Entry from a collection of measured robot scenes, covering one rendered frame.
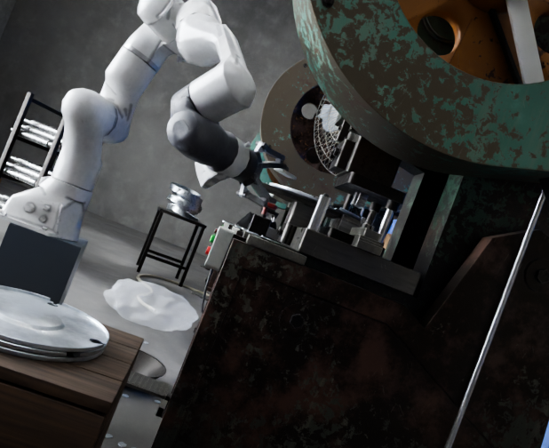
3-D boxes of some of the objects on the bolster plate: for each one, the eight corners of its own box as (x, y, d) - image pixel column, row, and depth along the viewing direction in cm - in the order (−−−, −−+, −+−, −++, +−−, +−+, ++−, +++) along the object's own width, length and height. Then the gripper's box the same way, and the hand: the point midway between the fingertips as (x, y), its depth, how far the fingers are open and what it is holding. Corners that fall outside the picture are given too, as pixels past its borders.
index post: (307, 228, 123) (322, 191, 123) (306, 228, 126) (320, 192, 126) (318, 233, 123) (333, 196, 123) (316, 232, 126) (330, 196, 126)
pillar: (374, 244, 134) (393, 195, 135) (371, 244, 136) (391, 195, 137) (381, 247, 134) (401, 197, 135) (379, 246, 137) (398, 198, 137)
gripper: (232, 204, 109) (285, 228, 128) (264, 122, 109) (312, 158, 129) (206, 196, 113) (262, 220, 132) (237, 116, 113) (289, 152, 133)
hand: (281, 186), depth 128 cm, fingers open, 6 cm apart
